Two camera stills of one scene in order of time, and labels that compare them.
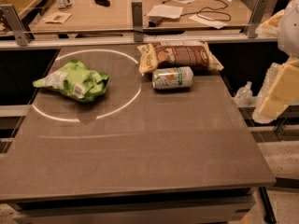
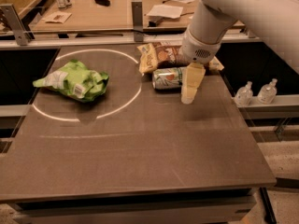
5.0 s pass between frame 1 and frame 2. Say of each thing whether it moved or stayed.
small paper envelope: stayed
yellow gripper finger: moved
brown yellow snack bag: stayed
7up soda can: stayed
